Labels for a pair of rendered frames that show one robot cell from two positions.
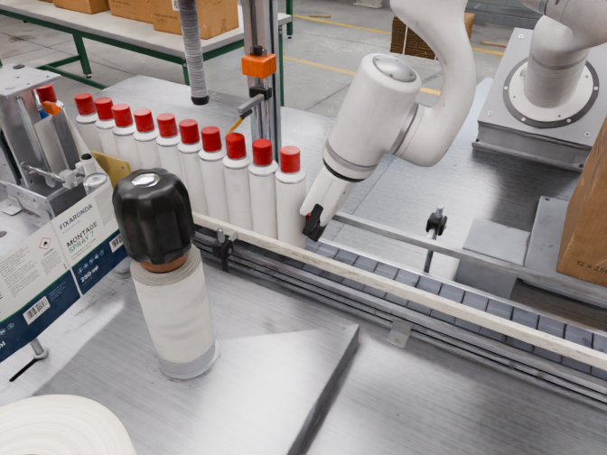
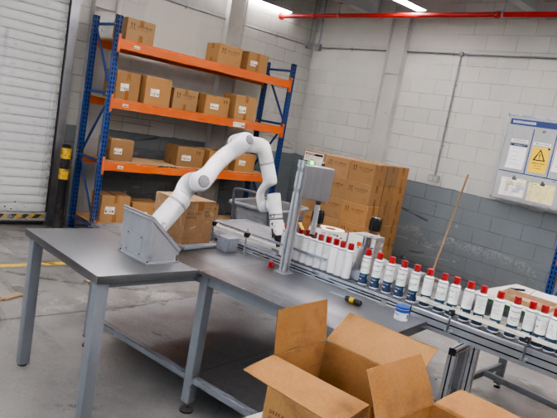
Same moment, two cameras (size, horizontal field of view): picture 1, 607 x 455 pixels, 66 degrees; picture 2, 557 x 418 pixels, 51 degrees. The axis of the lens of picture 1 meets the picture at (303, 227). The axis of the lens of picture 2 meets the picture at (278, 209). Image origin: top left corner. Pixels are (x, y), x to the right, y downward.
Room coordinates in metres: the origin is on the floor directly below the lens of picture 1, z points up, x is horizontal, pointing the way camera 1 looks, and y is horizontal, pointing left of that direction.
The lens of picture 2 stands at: (4.14, 0.55, 1.69)
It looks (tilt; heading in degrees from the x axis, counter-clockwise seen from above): 9 degrees down; 190
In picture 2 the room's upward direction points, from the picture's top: 10 degrees clockwise
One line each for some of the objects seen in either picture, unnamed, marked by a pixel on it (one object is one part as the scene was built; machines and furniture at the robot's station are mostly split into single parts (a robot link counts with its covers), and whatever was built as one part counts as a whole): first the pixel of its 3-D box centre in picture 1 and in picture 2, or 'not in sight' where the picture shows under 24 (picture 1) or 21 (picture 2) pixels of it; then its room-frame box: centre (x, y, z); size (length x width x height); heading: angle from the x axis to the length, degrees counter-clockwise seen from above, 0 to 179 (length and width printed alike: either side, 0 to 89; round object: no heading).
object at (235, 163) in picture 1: (239, 188); (298, 244); (0.71, 0.11, 0.98); 0.05 x 0.05 x 0.20
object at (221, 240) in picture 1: (224, 255); not in sight; (0.63, 0.14, 0.89); 0.03 x 0.03 x 0.12; 62
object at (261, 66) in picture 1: (254, 144); not in sight; (0.75, 0.09, 1.05); 0.10 x 0.04 x 0.33; 152
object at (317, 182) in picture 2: not in sight; (315, 182); (0.83, 0.16, 1.38); 0.17 x 0.10 x 0.19; 117
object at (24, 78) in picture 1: (10, 78); (370, 235); (0.82, 0.52, 1.14); 0.14 x 0.11 x 0.01; 62
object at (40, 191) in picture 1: (38, 143); (365, 257); (0.82, 0.52, 1.01); 0.14 x 0.13 x 0.26; 62
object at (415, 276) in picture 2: not in sight; (414, 283); (1.08, 0.80, 0.98); 0.05 x 0.05 x 0.20
